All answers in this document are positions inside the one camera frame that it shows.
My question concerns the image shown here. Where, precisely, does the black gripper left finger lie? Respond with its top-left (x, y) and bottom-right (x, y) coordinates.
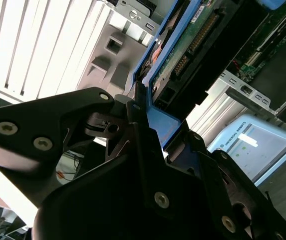
top-left (0, 81), bottom-right (178, 215)

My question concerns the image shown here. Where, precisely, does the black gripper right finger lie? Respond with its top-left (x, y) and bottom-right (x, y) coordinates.
top-left (180, 121), bottom-right (286, 240)

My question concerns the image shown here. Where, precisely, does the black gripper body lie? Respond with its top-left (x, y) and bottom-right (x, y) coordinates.
top-left (32, 153), bottom-right (233, 240)

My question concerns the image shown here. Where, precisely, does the hard disk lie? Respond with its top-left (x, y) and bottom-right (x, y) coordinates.
top-left (130, 0), bottom-right (286, 176)

